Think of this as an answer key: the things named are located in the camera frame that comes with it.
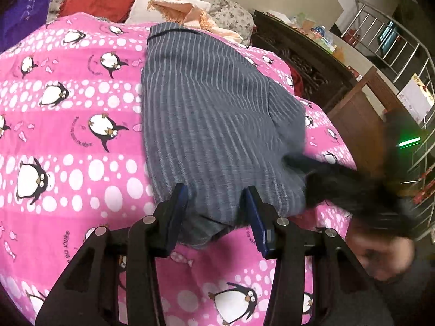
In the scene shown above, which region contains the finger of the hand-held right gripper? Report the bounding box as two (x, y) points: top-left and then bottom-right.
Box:
(284, 154), (384, 211)

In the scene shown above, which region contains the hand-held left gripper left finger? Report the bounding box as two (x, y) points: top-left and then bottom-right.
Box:
(35, 183), (189, 326)

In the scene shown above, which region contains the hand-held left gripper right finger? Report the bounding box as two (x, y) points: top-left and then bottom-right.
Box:
(241, 186), (395, 326)

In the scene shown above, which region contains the grey striped shirt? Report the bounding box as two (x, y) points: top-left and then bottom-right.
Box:
(141, 22), (308, 250)

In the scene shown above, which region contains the person's right forearm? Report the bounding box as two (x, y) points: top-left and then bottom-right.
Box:
(370, 255), (435, 326)

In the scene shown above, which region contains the person's right hand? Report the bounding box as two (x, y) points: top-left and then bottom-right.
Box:
(347, 224), (417, 282)

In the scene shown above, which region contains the white paper box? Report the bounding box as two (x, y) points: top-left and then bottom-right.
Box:
(397, 74), (435, 123)

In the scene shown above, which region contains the metal stair railing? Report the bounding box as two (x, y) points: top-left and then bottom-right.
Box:
(335, 0), (435, 211)

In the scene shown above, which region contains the red cloth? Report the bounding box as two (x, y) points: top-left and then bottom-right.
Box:
(289, 66), (305, 96)

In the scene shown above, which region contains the dark carved wooden cabinet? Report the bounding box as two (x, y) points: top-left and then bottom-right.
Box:
(251, 10), (357, 111)

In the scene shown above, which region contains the clutter on cabinet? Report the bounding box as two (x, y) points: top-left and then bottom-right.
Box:
(290, 12), (340, 55)

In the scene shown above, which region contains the pink penguin print blanket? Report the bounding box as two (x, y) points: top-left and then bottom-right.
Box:
(0, 12), (357, 326)

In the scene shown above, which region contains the orange fringed cloth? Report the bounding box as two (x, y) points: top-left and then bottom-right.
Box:
(147, 0), (243, 39)

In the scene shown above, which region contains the white pillow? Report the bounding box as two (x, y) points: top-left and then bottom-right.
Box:
(125, 0), (213, 26)

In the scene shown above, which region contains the red cushion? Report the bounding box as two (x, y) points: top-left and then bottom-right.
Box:
(58, 0), (141, 24)

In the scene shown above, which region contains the purple cloth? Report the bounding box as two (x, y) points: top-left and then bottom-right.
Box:
(0, 0), (60, 53)

